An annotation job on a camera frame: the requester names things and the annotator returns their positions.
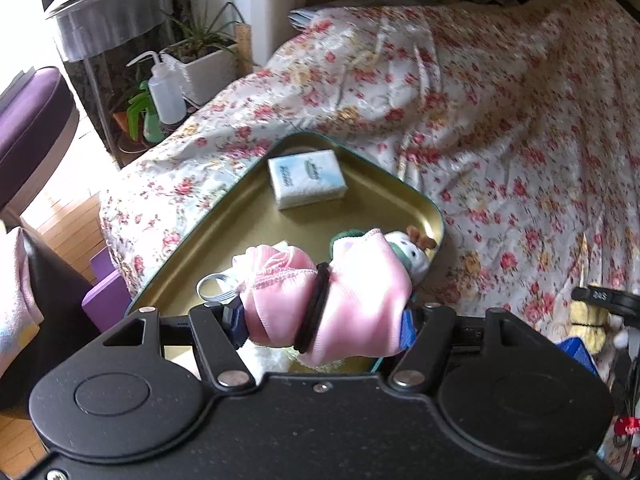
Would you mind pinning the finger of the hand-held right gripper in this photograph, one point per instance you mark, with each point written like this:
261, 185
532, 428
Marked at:
605, 296
580, 355

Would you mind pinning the purple cushioned stool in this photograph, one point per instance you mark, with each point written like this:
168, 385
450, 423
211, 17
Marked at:
30, 125

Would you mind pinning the white planter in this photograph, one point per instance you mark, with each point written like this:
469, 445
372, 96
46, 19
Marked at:
210, 77

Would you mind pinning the gold metal tray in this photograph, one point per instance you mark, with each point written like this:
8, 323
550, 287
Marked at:
240, 230

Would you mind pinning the purple block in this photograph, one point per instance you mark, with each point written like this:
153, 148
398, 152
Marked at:
102, 295

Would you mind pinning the white tissue pack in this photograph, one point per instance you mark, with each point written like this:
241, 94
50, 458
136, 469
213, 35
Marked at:
307, 180

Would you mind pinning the orange flower pot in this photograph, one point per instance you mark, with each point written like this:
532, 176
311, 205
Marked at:
121, 122

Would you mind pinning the green spray bottle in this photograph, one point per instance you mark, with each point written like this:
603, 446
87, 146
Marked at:
147, 120

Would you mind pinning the black leather chair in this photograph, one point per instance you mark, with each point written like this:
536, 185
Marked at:
55, 310

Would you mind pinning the white elastic ribbon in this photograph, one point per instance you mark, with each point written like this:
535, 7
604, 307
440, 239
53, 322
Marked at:
210, 290

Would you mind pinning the yellow plush toy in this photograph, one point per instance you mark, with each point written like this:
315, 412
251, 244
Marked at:
590, 325

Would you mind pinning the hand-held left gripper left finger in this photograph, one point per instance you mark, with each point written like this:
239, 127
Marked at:
235, 322

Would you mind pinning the floral bedsheet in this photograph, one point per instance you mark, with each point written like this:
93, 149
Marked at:
500, 110

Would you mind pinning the green potted plant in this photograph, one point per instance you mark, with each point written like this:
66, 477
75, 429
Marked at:
205, 25

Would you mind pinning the pink towel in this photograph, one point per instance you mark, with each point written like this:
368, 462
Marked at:
17, 300

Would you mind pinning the round glass side table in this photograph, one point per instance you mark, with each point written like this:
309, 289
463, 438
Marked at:
110, 15

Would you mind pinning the pink cloth bundle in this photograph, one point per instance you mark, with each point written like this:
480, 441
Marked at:
360, 285

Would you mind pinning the green and white plush toy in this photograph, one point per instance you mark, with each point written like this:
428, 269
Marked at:
417, 255

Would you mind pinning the white wash bottle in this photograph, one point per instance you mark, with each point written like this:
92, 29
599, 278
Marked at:
165, 95

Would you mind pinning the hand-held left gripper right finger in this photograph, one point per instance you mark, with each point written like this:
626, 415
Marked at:
407, 332

